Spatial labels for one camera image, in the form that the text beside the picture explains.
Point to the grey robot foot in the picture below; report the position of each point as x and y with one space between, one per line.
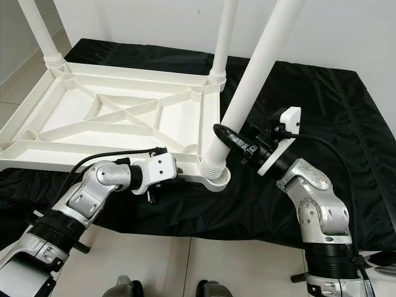
127 288
215 290

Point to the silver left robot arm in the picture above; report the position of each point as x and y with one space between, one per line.
93 192

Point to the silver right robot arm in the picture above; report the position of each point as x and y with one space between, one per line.
322 210

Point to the grey left robot foot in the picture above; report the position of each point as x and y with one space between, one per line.
127 288

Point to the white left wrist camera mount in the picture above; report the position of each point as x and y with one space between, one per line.
161 166

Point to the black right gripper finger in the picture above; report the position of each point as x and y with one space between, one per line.
230 136

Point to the grey right robot foot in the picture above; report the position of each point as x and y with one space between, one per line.
215 290

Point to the white plastic table leg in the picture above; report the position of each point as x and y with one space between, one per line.
260 68
40 31
223 37

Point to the black table cloth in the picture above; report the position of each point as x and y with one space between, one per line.
340 99

